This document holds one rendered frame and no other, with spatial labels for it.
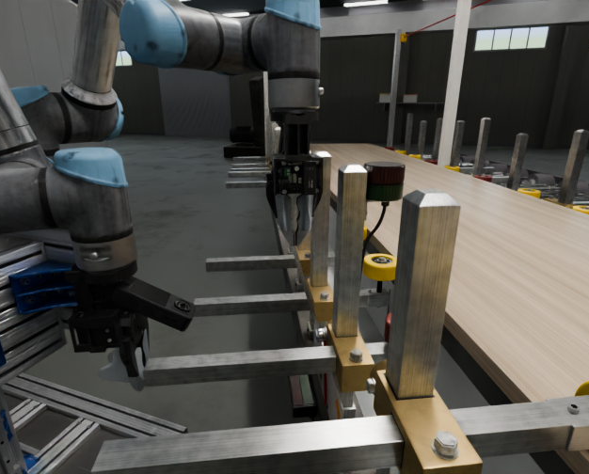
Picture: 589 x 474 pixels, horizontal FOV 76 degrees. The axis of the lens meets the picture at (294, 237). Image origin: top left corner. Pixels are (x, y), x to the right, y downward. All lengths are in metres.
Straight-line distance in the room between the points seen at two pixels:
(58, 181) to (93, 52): 0.51
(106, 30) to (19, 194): 0.52
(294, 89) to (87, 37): 0.54
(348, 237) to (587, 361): 0.37
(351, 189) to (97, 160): 0.33
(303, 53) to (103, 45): 0.53
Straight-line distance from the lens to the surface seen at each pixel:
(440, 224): 0.33
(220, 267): 1.08
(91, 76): 1.01
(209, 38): 0.57
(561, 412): 0.47
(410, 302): 0.34
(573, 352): 0.69
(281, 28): 0.57
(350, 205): 0.56
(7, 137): 0.65
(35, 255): 1.01
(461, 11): 2.41
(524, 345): 0.67
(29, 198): 0.53
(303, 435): 0.37
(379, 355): 0.64
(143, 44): 0.53
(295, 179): 0.56
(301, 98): 0.56
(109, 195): 0.52
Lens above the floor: 1.23
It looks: 19 degrees down
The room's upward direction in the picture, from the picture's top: straight up
